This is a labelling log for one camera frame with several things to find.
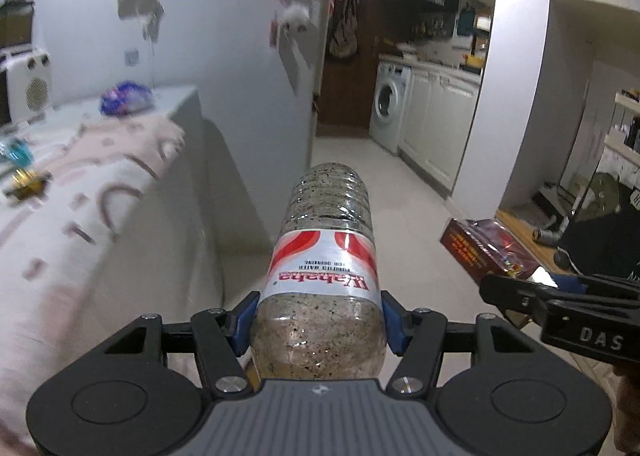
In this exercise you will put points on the teal plastic wrapper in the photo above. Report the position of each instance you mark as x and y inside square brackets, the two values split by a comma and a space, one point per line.
[15, 151]

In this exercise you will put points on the hanging bags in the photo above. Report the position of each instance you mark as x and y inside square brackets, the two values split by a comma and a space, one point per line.
[342, 31]

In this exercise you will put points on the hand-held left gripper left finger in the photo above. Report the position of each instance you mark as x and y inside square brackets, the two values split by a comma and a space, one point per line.
[244, 326]

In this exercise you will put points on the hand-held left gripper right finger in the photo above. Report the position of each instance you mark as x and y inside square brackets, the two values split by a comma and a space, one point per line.
[395, 326]

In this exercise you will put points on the white heater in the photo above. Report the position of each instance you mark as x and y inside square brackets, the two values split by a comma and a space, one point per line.
[27, 84]

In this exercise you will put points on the white washing machine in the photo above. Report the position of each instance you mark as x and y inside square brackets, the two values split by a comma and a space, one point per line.
[390, 104]

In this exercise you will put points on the blue hanging pouch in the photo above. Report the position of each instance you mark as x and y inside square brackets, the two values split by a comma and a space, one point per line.
[466, 21]

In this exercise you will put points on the purple tissue pack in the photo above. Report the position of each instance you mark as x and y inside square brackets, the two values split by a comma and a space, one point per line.
[125, 97]

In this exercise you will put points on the white bed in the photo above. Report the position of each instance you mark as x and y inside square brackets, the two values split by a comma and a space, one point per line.
[165, 99]

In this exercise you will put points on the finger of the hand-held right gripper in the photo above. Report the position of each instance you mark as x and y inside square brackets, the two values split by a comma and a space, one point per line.
[515, 293]
[605, 286]

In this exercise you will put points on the clear bottle with red label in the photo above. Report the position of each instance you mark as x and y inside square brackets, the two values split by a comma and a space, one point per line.
[320, 336]

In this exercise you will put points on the silver spray can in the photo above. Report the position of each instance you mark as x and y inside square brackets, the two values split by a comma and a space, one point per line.
[546, 236]

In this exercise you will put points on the white lower kitchen cabinets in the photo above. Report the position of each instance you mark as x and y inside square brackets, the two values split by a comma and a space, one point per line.
[440, 126]

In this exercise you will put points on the glass fish tank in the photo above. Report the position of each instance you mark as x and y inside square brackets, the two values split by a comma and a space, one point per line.
[15, 26]

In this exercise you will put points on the brown door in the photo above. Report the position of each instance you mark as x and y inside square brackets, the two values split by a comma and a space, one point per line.
[370, 36]

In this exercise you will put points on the white wall switch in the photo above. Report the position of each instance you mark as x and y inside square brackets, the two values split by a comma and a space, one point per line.
[131, 58]

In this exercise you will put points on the gold wrapper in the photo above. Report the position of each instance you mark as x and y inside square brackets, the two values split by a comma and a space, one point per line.
[25, 183]

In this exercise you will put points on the white plush sheep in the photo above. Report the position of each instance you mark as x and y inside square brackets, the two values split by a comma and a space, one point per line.
[295, 19]

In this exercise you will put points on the red snack packet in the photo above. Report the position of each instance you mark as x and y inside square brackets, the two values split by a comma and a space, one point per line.
[475, 246]

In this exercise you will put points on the dark cloth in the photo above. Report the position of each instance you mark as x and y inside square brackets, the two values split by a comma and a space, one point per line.
[605, 241]

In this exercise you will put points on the wooden platform with drawers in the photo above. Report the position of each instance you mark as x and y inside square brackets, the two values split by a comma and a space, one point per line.
[520, 231]

